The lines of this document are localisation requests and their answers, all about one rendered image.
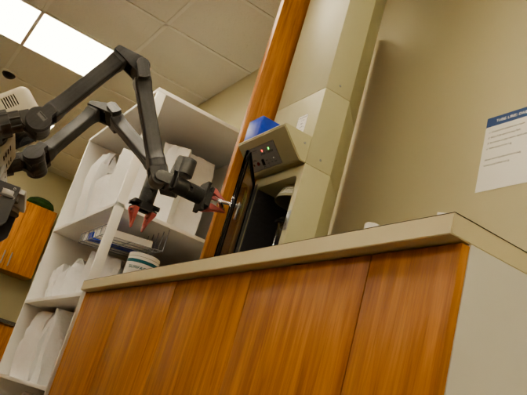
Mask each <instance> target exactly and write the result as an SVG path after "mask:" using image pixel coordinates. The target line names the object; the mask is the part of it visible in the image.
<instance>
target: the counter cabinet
mask: <svg viewBox="0 0 527 395"><path fill-rule="evenodd" d="M48 395H527V274H524V273H522V272H521V271H520V270H517V269H515V268H513V267H512V266H510V265H508V264H506V263H504V262H503V261H501V260H499V259H497V258H495V257H494V256H492V255H490V254H488V253H486V252H484V251H482V250H481V249H479V248H477V247H475V246H473V245H465V244H464V243H459V244H452V245H441V246H435V247H429V248H418V249H412V250H405V251H400V252H388V253H383V254H376V255H365V256H359V257H353V258H347V259H336V260H329V261H324V262H317V263H306V264H300V265H295V266H284V267H277V268H271V269H265V270H254V271H248V272H241V273H236V274H225V275H218V276H212V277H201V278H195V279H189V280H183V281H172V282H166V283H160V284H149V285H142V286H136V287H130V288H119V289H113V290H107V291H101V292H86V293H85V297H84V299H83V301H82V304H81V307H80V310H79V312H78V316H77V318H76V320H75V324H74V326H73V328H72V331H71V334H70V337H69V340H68V341H67V345H66V347H65V350H64V353H63V356H62V358H61V361H60V364H59V367H58V369H57V371H56V374H55V377H54V380H53V383H52V385H51V388H50V390H49V394H48Z"/></svg>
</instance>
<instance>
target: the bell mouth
mask: <svg viewBox="0 0 527 395"><path fill-rule="evenodd" d="M294 186H295V184H289V185H286V186H285V187H284V188H283V189H282V190H281V191H280V192H279V194H278V195H277V196H276V197H275V198H274V201H275V203H276V204H277V205H278V206H280V207H281V208H283V209H285V210H287V211H288V208H289V203H290V200H291V197H292V194H293V189H294Z"/></svg>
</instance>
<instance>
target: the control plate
mask: <svg viewBox="0 0 527 395"><path fill-rule="evenodd" d="M267 147H269V150H268V149H267ZM261 150H263V152H261ZM250 153H252V158H253V165H255V166H256V167H254V166H253V171H254V173H255V172H259V171H261V170H264V169H268V168H270V167H272V166H275V165H278V164H281V163H282V160H281V158H280V155H279V153H278V150H277V148H276V146H275V144H274V141H273V140H271V141H268V142H266V143H263V144H261V145H259V146H257V147H254V148H252V149H250ZM274 156H275V158H274ZM270 158H271V160H270ZM261 159H264V162H265V164H266V165H263V163H262V161H261ZM266 160H268V161H266ZM257 162H259V163H260V166H258V165H257Z"/></svg>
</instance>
